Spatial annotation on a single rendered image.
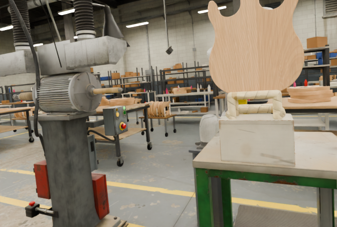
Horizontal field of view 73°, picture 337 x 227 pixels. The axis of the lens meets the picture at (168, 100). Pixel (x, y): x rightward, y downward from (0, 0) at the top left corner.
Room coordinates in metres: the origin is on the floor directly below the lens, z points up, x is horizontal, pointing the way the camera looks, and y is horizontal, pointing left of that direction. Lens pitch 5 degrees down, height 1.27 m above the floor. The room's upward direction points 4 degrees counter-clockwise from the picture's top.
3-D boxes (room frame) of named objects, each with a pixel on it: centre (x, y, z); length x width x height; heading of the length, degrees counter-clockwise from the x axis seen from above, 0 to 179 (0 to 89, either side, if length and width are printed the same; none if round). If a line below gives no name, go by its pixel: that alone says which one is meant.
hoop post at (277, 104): (0.85, -0.41, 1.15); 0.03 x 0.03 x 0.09
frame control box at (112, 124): (1.69, 0.48, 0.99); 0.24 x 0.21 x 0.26; 66
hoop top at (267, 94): (0.88, -0.33, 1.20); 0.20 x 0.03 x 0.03; 65
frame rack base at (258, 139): (0.92, -0.35, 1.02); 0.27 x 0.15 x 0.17; 66
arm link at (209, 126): (1.89, -0.33, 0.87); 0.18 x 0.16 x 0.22; 102
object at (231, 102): (0.92, -0.25, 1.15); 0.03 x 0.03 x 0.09
